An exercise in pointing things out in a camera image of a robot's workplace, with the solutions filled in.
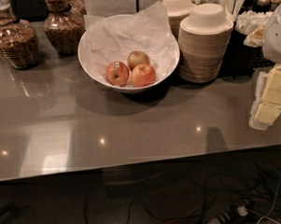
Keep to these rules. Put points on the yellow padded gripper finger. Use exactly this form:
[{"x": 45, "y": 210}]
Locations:
[{"x": 266, "y": 108}]

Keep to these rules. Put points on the red-yellow apple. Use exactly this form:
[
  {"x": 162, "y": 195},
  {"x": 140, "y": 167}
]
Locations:
[{"x": 143, "y": 75}]

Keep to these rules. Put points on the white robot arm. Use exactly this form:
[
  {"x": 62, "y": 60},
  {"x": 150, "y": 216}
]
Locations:
[{"x": 271, "y": 39}]

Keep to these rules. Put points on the yellow-red rear apple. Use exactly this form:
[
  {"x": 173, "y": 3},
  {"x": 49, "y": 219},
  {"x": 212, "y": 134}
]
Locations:
[{"x": 137, "y": 57}]

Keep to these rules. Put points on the red apple with sticker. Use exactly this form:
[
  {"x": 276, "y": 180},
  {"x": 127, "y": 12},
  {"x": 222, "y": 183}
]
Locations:
[{"x": 117, "y": 73}]

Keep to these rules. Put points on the white ceramic bowl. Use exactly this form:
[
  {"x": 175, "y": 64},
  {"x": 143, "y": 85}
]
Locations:
[{"x": 95, "y": 69}]

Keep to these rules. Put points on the black cutlery holder box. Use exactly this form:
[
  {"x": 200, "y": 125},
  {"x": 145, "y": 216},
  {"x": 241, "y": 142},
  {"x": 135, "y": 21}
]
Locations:
[{"x": 238, "y": 58}]

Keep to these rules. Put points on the white plastic cutlery bunch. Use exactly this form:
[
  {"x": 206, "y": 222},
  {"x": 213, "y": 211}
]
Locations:
[{"x": 246, "y": 22}]

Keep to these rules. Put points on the dark bottle with cork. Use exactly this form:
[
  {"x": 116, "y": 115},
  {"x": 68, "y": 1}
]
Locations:
[{"x": 262, "y": 5}]

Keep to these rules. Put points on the front stack of paper bowls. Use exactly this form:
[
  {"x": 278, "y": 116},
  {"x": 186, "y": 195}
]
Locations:
[{"x": 203, "y": 39}]

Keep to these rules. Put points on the white power strip on floor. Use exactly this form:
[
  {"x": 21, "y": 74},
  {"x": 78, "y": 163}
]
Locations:
[{"x": 229, "y": 216}]

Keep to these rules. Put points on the white crumpled paper liner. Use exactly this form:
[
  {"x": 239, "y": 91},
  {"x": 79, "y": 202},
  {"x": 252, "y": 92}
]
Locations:
[{"x": 128, "y": 36}]

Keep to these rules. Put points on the middle glass granola jar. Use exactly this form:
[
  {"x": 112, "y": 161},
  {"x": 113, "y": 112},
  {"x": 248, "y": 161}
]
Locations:
[{"x": 63, "y": 26}]

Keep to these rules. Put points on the glass granola jar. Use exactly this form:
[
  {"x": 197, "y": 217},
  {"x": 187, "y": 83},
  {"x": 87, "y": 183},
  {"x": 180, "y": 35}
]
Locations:
[
  {"x": 19, "y": 46},
  {"x": 63, "y": 26}
]

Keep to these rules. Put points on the left glass granola jar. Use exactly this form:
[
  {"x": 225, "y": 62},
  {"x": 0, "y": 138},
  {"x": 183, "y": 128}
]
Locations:
[{"x": 19, "y": 46}]

